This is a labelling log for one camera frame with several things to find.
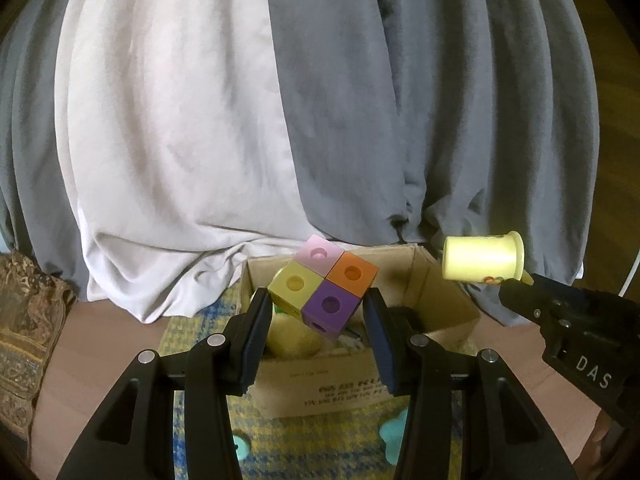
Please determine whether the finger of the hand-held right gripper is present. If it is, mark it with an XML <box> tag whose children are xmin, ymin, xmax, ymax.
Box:
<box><xmin>499</xmin><ymin>274</ymin><xmax>562</xmax><ymax>330</ymax></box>

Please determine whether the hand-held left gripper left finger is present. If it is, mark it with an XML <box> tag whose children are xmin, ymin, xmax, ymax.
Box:
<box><xmin>55</xmin><ymin>287</ymin><xmax>273</xmax><ymax>480</ymax></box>

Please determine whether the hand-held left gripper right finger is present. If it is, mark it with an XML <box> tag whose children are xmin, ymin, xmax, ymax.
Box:
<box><xmin>362</xmin><ymin>290</ymin><xmax>578</xmax><ymax>480</ymax></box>

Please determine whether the yellow plush toy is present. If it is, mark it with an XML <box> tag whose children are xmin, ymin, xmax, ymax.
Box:
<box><xmin>265</xmin><ymin>265</ymin><xmax>322</xmax><ymax>358</ymax></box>

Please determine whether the yellow toy cup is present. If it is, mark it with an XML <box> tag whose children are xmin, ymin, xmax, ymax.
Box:
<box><xmin>441</xmin><ymin>231</ymin><xmax>535</xmax><ymax>288</ymax></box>

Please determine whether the brown cardboard box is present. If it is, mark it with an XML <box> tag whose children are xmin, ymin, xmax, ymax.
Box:
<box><xmin>240</xmin><ymin>244</ymin><xmax>481</xmax><ymax>418</ymax></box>

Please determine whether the colourful block cube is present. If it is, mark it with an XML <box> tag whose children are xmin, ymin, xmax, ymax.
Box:
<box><xmin>267</xmin><ymin>235</ymin><xmax>379</xmax><ymax>345</ymax></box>

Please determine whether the teal flower toy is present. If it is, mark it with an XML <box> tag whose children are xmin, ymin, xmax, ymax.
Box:
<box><xmin>378</xmin><ymin>408</ymin><xmax>408</xmax><ymax>466</ymax></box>

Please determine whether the yellow and blue plaid cloth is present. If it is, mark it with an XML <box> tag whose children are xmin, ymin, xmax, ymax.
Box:
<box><xmin>160</xmin><ymin>285</ymin><xmax>481</xmax><ymax>480</ymax></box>

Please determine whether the grey curtain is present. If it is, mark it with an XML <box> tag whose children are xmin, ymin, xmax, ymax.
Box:
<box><xmin>265</xmin><ymin>0</ymin><xmax>601</xmax><ymax>331</ymax></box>
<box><xmin>0</xmin><ymin>0</ymin><xmax>101</xmax><ymax>281</ymax></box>

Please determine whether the pale pink curtain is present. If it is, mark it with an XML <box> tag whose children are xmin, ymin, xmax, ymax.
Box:
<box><xmin>52</xmin><ymin>0</ymin><xmax>351</xmax><ymax>323</ymax></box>

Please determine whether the brown paisley cloth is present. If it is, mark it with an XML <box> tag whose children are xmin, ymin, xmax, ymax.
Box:
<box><xmin>0</xmin><ymin>250</ymin><xmax>77</xmax><ymax>433</ymax></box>

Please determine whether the white cable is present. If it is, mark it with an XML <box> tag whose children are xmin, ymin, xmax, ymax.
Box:
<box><xmin>619</xmin><ymin>250</ymin><xmax>640</xmax><ymax>301</ymax></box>

